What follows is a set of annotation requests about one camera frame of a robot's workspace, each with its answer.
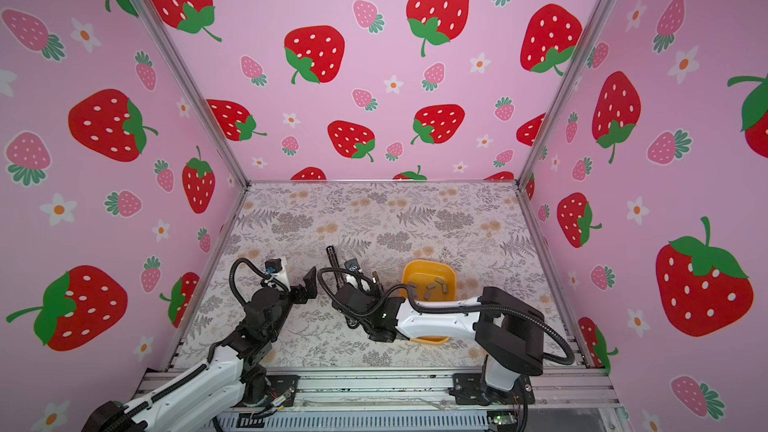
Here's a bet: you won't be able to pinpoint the yellow plastic tray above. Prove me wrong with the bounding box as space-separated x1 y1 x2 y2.
397 259 458 346

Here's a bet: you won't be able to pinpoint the grey staple strips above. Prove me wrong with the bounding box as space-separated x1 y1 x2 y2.
408 279 449 302

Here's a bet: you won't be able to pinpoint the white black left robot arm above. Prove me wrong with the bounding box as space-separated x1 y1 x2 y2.
83 258 318 431

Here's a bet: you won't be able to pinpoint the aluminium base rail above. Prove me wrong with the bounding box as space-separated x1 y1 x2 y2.
124 367 632 431

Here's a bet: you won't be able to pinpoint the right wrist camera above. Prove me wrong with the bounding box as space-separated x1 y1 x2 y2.
343 258 361 282

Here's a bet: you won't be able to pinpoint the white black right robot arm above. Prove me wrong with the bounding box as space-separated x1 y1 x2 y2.
316 267 576 403

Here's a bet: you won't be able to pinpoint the black long stapler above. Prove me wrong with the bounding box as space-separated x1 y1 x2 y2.
326 245 345 289

